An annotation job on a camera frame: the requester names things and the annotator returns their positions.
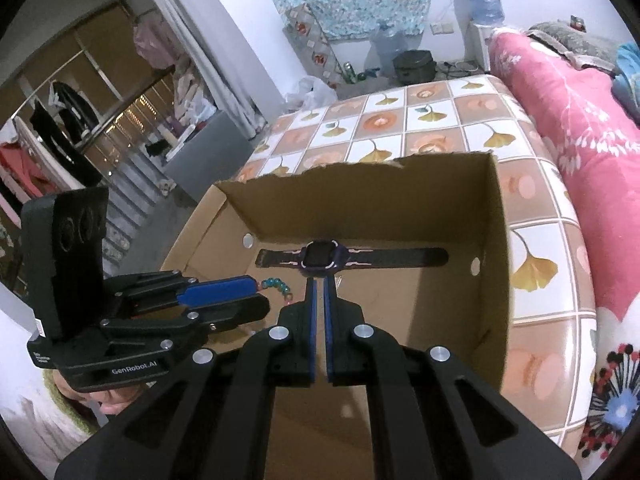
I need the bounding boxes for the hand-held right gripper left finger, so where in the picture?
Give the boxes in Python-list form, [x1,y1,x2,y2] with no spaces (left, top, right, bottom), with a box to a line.
[54,278,318,480]

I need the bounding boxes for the ginkgo print tablecloth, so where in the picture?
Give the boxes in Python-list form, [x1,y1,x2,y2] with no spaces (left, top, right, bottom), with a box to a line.
[232,74,598,461]

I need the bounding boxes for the metal railing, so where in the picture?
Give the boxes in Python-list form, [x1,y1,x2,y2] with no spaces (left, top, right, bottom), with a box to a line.
[15,75,201,291]

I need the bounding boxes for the white water dispenser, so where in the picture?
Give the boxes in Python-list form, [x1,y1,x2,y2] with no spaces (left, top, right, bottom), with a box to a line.
[467,22,493,72]

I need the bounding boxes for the grey blanket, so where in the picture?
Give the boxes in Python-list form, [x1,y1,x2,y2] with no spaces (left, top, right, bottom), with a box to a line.
[524,20,623,70]

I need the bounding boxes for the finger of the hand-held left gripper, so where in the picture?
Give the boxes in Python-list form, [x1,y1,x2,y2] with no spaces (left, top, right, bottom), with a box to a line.
[99,293,272,352]
[102,269,261,320]

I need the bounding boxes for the white plastic bag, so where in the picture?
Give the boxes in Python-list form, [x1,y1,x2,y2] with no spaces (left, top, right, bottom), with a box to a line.
[285,75,339,111]

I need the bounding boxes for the pink floral blanket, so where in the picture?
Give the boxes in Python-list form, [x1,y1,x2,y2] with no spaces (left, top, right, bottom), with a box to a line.
[487,25,640,473]

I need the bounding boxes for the person's left hand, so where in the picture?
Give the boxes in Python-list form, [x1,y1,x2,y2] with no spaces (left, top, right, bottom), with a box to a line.
[91,384,143,417]

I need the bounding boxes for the diamond pattern hanging strip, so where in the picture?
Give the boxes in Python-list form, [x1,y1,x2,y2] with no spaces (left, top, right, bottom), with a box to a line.
[284,4,337,92]

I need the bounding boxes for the pink hanging garment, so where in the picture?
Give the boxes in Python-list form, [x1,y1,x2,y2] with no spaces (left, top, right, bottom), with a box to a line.
[134,24,177,70]

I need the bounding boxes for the red hanging garment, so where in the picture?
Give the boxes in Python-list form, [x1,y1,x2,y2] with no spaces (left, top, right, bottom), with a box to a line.
[0,142,48,201]

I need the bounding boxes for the brown cardboard box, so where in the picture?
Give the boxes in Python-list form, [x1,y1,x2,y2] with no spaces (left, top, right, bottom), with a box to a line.
[160,152,512,431]

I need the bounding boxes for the clear water jug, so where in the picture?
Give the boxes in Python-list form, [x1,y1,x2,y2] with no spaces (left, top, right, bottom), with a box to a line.
[374,22,407,77]

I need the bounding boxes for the multicoloured glass bead bracelet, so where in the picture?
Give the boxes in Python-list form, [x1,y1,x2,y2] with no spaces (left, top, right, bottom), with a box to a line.
[256,276,293,306]

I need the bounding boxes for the black purple smart watch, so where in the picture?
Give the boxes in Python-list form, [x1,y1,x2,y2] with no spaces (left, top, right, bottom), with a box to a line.
[255,241,449,281]

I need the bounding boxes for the blue blanket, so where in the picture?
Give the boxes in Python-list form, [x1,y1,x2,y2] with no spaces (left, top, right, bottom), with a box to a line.
[612,42,640,123]

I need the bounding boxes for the black hanging garment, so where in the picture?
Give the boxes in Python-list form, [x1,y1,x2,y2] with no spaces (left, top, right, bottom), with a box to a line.
[29,80,104,187]

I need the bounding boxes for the grey box on floor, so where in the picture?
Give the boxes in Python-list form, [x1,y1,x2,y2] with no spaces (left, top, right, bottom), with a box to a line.
[165,109,254,202]

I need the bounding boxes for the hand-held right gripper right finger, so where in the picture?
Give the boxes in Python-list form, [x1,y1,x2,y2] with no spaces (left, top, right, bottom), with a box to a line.
[323,278,585,480]

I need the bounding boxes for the pile of pale bags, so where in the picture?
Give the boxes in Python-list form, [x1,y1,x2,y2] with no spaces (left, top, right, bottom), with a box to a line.
[172,57,219,131]

